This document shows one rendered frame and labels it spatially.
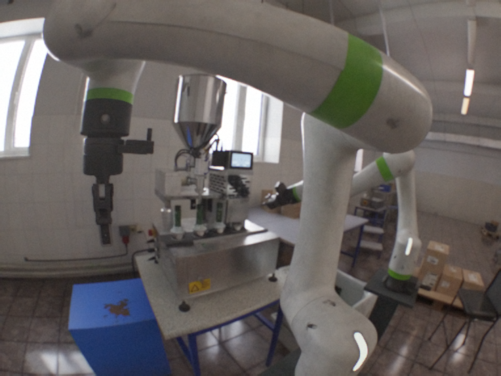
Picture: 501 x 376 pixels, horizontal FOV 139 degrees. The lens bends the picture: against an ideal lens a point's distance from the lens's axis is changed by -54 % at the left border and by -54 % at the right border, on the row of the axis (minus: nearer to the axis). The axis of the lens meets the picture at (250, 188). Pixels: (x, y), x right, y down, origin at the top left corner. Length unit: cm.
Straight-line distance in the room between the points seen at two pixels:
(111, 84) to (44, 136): 220
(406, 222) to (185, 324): 112
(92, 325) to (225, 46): 121
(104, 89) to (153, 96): 215
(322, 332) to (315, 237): 18
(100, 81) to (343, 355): 56
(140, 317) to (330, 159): 112
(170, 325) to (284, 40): 94
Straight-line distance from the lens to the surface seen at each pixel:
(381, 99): 23
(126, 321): 120
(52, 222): 261
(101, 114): 35
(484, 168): 1087
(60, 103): 254
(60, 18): 28
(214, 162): 109
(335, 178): 38
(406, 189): 111
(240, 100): 343
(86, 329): 123
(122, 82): 36
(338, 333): 38
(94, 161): 35
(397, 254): 101
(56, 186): 250
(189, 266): 90
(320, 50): 20
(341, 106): 22
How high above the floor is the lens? 142
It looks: 8 degrees down
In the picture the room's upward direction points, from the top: 5 degrees clockwise
